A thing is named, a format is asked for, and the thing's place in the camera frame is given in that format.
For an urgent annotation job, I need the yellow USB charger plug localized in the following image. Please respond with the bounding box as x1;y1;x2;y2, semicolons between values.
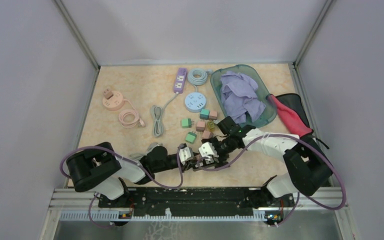
206;120;216;132

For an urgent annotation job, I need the green plug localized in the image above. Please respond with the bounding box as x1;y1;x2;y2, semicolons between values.
180;118;194;129
185;131;197;144

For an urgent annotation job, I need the brown pink USB charger plug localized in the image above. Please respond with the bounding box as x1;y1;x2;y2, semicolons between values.
208;110;218;120

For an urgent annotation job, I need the teal USB charger plug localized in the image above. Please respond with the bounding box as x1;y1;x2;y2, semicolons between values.
199;108;210;120

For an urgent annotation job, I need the blue round power socket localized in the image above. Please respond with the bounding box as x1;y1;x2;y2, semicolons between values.
184;92;207;113

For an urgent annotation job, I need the pink cable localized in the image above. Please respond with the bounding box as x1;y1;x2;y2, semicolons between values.
118;99;147;129

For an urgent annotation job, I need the pink round power socket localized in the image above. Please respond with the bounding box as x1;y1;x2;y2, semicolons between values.
102;90;125;111

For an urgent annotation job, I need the black power strip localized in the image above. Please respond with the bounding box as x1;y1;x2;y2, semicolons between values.
198;160;228;172

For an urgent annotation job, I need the purple power strip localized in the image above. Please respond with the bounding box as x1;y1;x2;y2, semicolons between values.
173;67;188;94

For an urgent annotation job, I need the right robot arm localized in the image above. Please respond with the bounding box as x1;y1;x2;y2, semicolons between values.
200;116;333;206

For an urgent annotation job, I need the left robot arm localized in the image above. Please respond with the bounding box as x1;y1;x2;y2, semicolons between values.
59;142;199;207

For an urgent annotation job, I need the teal plastic basin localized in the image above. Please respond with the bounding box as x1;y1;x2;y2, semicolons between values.
210;64;277;128

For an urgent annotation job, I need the lavender cloth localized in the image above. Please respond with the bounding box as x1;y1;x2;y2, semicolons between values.
220;71;266;124

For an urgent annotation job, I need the red and black bag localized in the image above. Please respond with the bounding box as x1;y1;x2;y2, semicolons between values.
266;93;330;149

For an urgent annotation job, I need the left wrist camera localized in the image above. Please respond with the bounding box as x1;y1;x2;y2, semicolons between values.
178;146;194;165

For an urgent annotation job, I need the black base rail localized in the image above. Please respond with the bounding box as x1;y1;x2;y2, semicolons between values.
98;187;295;217

